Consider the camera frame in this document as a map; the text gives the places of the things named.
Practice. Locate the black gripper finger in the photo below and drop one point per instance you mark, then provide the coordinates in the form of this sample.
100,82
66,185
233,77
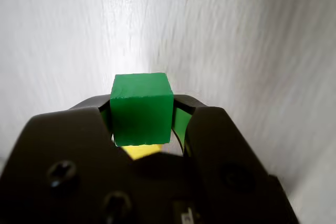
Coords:
231,161
52,161

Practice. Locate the yellow wooden cube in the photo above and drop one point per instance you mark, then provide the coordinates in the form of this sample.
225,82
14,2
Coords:
141,151

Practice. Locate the green wooden cube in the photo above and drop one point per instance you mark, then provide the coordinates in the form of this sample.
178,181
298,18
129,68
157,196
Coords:
141,111

